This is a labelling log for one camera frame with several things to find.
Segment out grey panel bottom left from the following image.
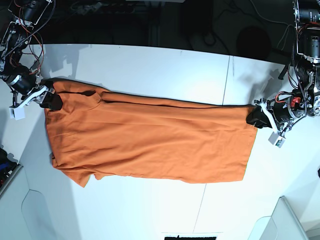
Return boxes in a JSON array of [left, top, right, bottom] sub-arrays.
[[0, 163, 48, 240]]

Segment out orange t-shirt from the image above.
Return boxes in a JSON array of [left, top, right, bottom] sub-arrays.
[[45, 78, 257, 187]]

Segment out white black calibration card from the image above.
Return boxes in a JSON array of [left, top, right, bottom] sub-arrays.
[[159, 232, 224, 240]]

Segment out grey panel bottom right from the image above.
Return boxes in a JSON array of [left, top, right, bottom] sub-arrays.
[[248, 196, 308, 240]]

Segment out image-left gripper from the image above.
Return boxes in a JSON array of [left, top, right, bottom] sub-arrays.
[[5, 73, 63, 111]]

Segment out grey panel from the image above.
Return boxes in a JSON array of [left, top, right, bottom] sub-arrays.
[[248, 196, 308, 240], [0, 163, 48, 240]]

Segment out clutter bin left edge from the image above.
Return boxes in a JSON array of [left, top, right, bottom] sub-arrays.
[[0, 148, 18, 187]]

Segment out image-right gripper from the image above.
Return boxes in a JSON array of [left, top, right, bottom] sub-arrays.
[[246, 96, 307, 133]]

